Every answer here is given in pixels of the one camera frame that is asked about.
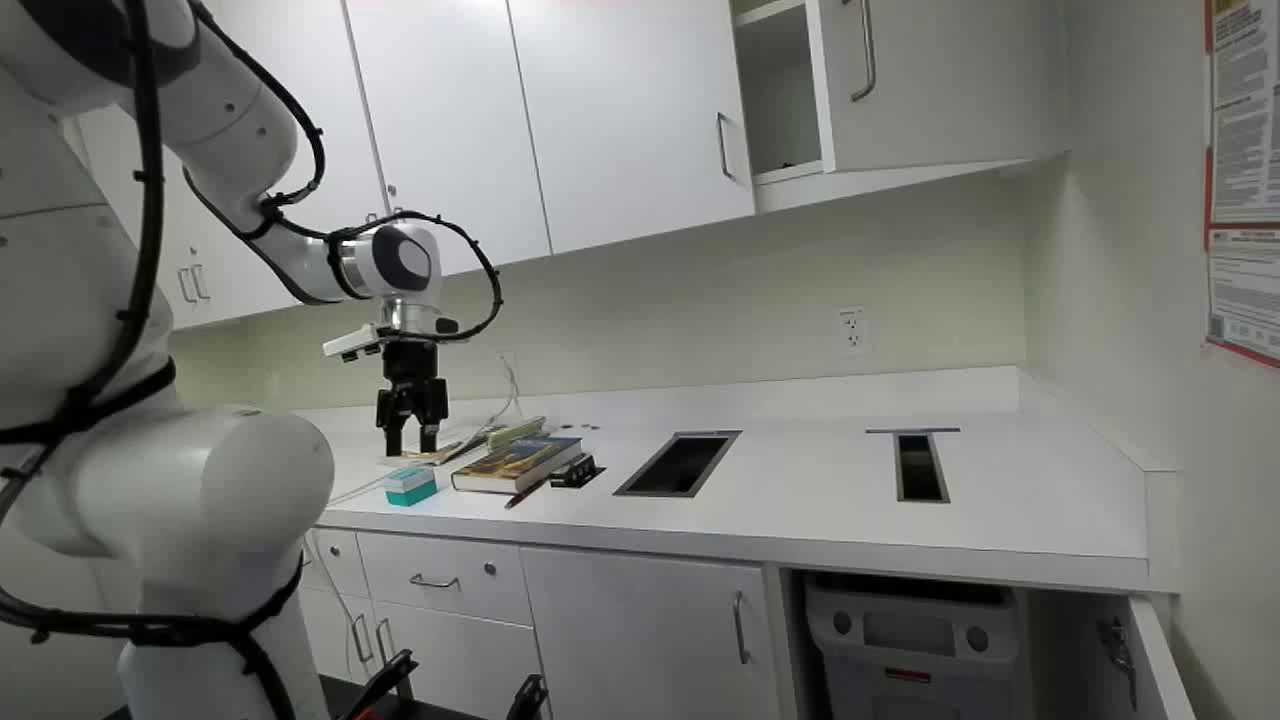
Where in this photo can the grey appliance under counter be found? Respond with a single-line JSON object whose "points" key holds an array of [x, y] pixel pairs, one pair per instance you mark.
{"points": [[921, 645]]}

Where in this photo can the small teal box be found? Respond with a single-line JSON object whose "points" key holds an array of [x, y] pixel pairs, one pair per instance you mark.
{"points": [[410, 484]]}

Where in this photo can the black stapler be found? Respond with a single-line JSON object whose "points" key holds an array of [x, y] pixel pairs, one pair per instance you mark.
{"points": [[579, 470]]}

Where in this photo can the wide white lower cabinet door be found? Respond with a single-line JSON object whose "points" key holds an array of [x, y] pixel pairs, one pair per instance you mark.
{"points": [[646, 633]]}

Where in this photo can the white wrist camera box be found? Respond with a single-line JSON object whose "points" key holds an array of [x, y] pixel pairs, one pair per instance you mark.
{"points": [[350, 347]]}

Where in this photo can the colourful hardcover book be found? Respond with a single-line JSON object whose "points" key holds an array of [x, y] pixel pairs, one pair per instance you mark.
{"points": [[515, 460]]}

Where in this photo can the open white lower cabinet door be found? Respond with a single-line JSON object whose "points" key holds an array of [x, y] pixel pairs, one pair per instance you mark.
{"points": [[1158, 661]]}

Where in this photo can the dark pen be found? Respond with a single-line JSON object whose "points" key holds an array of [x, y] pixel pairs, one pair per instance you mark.
{"points": [[525, 492]]}

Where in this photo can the loose paper sheets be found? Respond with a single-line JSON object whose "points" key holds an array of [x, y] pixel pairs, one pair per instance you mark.
{"points": [[498, 434]]}

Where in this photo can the narrow white lower cabinet door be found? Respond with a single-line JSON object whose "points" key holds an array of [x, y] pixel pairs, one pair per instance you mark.
{"points": [[341, 601]]}

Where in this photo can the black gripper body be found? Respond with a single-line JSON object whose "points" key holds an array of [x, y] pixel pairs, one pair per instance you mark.
{"points": [[412, 363]]}

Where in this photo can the white upper cabinet carcass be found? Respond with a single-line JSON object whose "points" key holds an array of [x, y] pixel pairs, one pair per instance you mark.
{"points": [[782, 94]]}

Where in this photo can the white wall outlet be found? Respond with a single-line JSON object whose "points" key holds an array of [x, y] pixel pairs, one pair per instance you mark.
{"points": [[854, 334]]}

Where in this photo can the white lower cabinet drawer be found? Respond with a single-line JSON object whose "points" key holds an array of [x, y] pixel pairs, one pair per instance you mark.
{"points": [[444, 578]]}

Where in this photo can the red bordered wall poster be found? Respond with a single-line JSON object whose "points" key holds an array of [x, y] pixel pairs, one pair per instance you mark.
{"points": [[1245, 163]]}

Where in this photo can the white lower door under drawer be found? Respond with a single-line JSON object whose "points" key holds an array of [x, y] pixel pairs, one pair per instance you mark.
{"points": [[467, 661]]}

